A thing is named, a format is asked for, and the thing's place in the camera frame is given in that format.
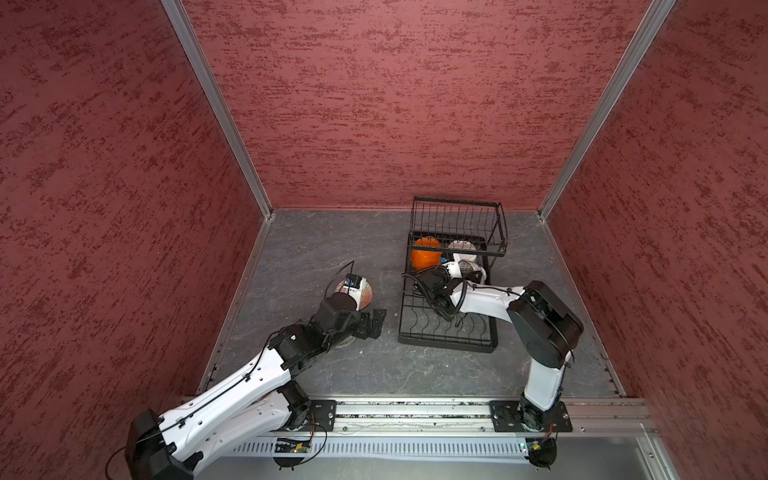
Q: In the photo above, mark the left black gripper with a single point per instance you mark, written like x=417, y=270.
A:
x=362, y=330

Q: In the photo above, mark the orange square bowl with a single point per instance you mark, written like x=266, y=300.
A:
x=424, y=254

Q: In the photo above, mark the grey green patterned bowl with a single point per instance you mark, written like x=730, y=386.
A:
x=345, y=343

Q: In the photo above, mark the white lattice patterned bowl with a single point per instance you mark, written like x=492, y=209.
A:
x=466, y=270

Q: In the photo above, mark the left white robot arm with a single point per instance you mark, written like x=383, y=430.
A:
x=261, y=397

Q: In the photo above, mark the red patterned bowl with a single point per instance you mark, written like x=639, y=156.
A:
x=367, y=297

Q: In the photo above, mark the right corner aluminium profile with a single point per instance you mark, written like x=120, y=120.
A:
x=647, y=30

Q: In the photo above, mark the corner aluminium profile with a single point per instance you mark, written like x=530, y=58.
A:
x=189, y=41
x=647, y=30

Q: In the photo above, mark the left corner aluminium profile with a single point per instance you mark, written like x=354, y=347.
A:
x=189, y=41

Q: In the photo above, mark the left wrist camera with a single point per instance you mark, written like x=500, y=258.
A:
x=353, y=282

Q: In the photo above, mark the black wire dish rack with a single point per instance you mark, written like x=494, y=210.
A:
x=479, y=222

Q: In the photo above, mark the perforated cable duct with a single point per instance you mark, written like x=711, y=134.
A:
x=482, y=449

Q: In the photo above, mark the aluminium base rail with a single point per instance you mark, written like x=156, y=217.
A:
x=447, y=416

